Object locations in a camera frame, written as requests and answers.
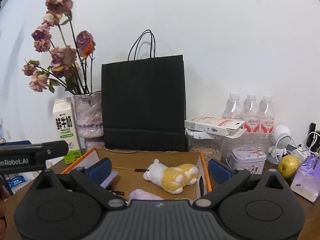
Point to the black paper shopping bag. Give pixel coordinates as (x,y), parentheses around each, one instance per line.
(143,103)

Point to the yellow green apple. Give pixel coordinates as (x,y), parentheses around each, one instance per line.
(288,166)

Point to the small white desk fan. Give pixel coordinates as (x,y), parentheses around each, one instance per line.
(280,139)

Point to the white yellow plush sheep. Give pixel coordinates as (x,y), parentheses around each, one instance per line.
(171,179)

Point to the clear container of seeds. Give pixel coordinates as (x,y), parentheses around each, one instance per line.
(209,144)

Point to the white green milk carton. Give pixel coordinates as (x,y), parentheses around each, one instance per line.
(63,115)

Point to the right plastic water bottle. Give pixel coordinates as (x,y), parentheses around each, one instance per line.
(266,115)

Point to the middle plastic water bottle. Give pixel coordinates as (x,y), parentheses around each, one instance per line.
(250,113)

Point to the person's left hand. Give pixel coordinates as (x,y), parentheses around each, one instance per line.
(2,220)

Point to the white flat cardboard box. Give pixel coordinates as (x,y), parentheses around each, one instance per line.
(231,128)

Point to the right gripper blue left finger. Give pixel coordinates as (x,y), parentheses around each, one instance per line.
(99,171)

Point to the purple tissue pack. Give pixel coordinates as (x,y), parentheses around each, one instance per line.
(306,180)

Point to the dried pink flower bouquet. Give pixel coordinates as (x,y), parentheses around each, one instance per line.
(71,65)

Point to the white floral tin box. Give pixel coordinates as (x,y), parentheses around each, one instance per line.
(250,158)

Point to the plastic water bottle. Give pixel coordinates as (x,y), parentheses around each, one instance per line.
(233,108)
(250,113)
(266,115)

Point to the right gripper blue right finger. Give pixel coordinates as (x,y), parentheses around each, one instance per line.
(219,171)

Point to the purple mottled ceramic vase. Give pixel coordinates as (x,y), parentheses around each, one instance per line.
(89,119)

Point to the left plastic water bottle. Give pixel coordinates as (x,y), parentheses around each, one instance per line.
(233,108)

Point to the purple fluffy scrunchie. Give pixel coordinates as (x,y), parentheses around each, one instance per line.
(140,194)

